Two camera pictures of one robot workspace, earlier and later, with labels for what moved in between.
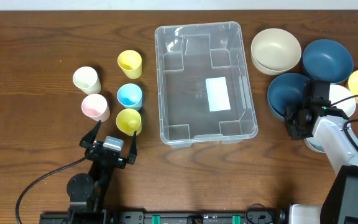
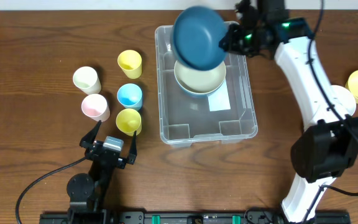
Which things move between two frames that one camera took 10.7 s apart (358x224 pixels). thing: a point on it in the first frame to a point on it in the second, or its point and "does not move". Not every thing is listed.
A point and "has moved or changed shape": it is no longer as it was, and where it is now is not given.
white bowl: x=337 y=93 does not move
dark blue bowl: x=284 y=91 to x=202 y=95
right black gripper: x=295 y=128 to x=234 y=38
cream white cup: x=86 y=78 does not move
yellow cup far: x=130 y=62 does not move
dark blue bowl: x=327 y=60 to x=196 y=35
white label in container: x=217 y=94 does not move
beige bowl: x=275 y=51 has moved or changed shape
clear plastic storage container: x=204 y=89 does not move
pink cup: x=95 y=106 does not move
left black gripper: x=105 y=154 does not move
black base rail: x=86 y=216 does not move
